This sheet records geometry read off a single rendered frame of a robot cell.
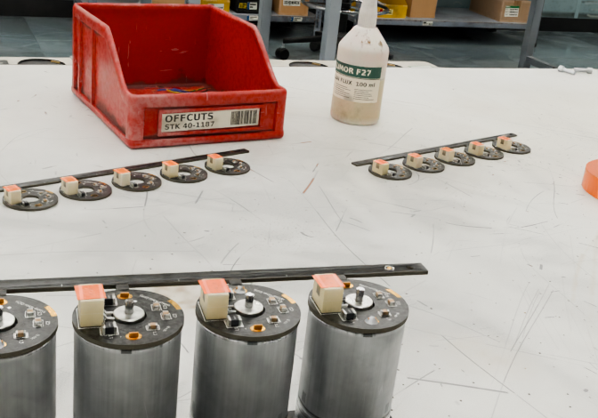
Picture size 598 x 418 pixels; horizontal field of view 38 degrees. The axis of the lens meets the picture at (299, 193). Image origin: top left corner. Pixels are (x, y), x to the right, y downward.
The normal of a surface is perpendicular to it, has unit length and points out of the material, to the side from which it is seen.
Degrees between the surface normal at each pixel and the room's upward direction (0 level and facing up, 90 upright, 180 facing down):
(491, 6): 91
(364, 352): 90
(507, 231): 0
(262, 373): 90
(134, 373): 90
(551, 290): 0
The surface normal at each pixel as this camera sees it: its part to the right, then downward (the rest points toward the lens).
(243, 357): -0.01, 0.37
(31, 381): 0.76, 0.31
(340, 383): -0.27, 0.33
